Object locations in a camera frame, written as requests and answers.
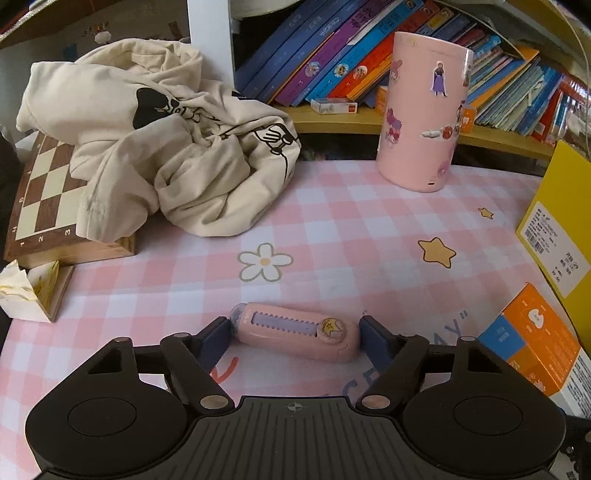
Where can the small white card box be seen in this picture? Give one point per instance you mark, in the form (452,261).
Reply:
(333,106)

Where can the small orange box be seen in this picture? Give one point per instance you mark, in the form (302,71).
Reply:
(468,120)

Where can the row of leaning books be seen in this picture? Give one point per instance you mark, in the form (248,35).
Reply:
(343,51)

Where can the beige crumpled cloth bag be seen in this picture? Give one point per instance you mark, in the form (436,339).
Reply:
(151,135)

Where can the pink utility knife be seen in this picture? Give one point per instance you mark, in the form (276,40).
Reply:
(311,335)

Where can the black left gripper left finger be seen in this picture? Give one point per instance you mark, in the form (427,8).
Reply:
(129,407)

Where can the yellow cardboard box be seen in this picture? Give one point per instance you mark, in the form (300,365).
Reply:
(556,230)

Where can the orange white carton box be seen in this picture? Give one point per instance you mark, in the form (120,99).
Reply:
(530,336)

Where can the wooden chessboard box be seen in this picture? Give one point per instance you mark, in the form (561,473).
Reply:
(42,225)

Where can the pink sticker cylinder container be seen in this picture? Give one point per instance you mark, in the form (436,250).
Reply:
(427,92)

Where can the pink checkered table mat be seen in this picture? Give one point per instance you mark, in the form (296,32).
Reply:
(341,240)

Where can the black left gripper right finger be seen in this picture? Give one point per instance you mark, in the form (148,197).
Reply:
(453,410)

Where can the small white paper box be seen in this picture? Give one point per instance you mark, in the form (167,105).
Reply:
(36,294)

